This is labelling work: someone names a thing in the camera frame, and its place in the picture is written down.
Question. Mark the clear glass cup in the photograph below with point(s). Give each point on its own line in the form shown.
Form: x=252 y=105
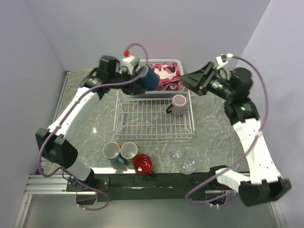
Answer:
x=176 y=152
x=187 y=166

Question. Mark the pink camouflage cloth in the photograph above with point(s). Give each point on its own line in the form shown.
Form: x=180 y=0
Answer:
x=168 y=73

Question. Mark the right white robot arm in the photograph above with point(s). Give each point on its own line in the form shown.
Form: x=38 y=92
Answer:
x=265 y=183

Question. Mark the salmon pink mug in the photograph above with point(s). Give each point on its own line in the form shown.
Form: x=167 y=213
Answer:
x=128 y=152

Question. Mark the clear glass cup near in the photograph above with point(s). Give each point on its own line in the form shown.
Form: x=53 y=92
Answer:
x=187 y=166

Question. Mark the white plastic basket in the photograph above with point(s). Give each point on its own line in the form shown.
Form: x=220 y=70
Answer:
x=159 y=61

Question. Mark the white wire dish rack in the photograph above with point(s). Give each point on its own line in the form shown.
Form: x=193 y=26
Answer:
x=141 y=117

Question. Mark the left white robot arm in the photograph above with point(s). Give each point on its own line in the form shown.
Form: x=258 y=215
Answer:
x=54 y=142

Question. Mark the clear glass cup far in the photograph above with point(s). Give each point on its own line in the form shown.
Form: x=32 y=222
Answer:
x=176 y=152

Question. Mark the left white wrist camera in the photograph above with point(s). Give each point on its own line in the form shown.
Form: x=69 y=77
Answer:
x=130 y=63

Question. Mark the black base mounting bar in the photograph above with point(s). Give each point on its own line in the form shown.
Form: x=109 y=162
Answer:
x=159 y=186

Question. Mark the red mug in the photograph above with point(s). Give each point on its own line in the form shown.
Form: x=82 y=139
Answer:
x=143 y=165

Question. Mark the mauve purple mug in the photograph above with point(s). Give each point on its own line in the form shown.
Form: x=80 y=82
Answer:
x=177 y=106

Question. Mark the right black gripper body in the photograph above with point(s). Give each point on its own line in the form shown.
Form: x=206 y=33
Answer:
x=218 y=87

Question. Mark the dark blue mug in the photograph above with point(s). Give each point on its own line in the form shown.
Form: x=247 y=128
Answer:
x=149 y=81

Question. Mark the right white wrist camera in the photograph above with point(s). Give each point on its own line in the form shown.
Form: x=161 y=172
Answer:
x=223 y=59

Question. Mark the light blue mug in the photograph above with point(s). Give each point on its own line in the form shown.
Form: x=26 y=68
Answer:
x=111 y=151

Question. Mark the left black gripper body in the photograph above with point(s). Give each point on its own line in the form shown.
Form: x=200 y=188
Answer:
x=128 y=88

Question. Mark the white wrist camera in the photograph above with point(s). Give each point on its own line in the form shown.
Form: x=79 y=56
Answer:
x=130 y=63
x=223 y=59

